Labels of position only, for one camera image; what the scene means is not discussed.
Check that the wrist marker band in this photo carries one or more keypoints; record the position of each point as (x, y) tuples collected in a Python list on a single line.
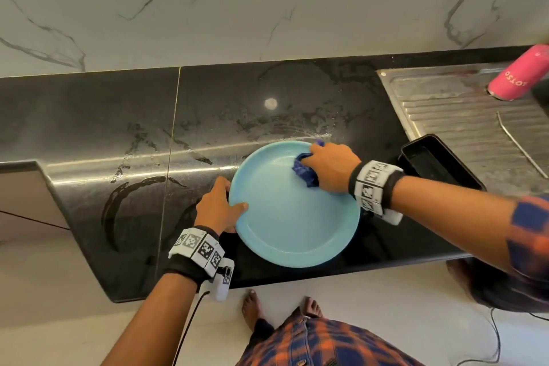
[(376, 188), (195, 252)]

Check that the person's left foot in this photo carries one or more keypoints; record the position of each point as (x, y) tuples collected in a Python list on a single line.
[(251, 310)]

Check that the thin grey stick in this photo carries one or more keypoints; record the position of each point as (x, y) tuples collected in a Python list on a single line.
[(519, 143)]

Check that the person's left forearm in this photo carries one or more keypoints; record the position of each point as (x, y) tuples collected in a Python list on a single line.
[(146, 327)]

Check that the person's right foot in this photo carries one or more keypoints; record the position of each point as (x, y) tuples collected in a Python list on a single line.
[(311, 306)]

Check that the red bear cup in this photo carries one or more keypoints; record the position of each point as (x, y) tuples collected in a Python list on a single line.
[(519, 74)]

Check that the person's left hand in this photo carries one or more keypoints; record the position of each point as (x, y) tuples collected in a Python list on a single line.
[(219, 211)]

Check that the steel sink drainboard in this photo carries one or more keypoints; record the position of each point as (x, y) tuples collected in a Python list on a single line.
[(446, 100)]

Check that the brown lower drawer unit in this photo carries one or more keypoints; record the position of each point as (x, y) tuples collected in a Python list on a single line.
[(26, 207)]

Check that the blue orange plaid shirt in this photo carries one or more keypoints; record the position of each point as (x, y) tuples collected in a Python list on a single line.
[(528, 241)]

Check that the blue striped cloth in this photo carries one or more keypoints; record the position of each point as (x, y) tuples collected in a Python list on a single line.
[(304, 171)]

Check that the person's right hand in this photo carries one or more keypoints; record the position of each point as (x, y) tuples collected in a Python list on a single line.
[(334, 166)]

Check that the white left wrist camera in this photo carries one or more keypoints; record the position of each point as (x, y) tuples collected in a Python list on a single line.
[(223, 280)]

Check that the right wrist marker band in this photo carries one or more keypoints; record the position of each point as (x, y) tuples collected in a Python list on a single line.
[(376, 188)]

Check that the teal plate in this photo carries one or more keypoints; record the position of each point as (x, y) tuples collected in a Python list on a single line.
[(292, 224)]

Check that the black plastic tray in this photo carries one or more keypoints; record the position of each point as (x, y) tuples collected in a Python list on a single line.
[(437, 160)]

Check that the left wrist marker band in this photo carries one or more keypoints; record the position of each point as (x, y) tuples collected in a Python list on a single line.
[(195, 252)]

